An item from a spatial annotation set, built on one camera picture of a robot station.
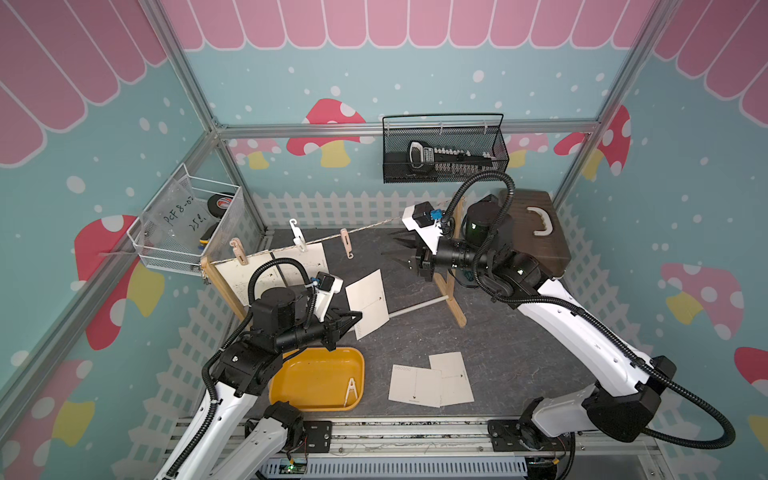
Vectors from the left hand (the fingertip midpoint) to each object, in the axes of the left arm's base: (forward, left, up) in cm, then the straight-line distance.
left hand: (359, 322), depth 66 cm
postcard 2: (-6, -14, -27) cm, 31 cm away
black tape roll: (+31, +41, +7) cm, 51 cm away
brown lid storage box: (+36, -52, -5) cm, 63 cm away
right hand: (+8, -6, +16) cm, 19 cm away
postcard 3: (-5, -25, -27) cm, 37 cm away
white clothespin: (-7, +3, -25) cm, 26 cm away
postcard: (+4, -2, +4) cm, 6 cm away
